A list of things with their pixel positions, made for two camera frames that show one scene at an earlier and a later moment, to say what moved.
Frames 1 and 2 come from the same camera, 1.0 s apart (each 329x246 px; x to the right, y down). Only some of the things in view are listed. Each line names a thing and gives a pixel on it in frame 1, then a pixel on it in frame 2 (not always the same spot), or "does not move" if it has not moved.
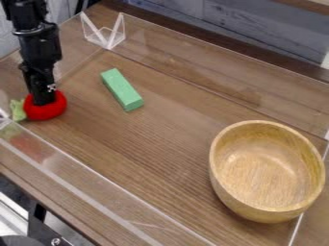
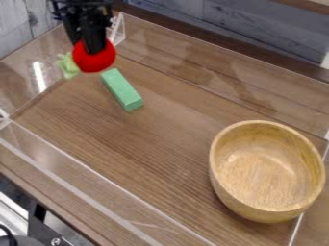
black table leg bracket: (40, 230) does not move
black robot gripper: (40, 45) to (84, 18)
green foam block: (121, 89) does not move
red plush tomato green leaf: (24, 109) to (93, 62)
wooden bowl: (266, 170) does not move
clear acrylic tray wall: (105, 214) does not move
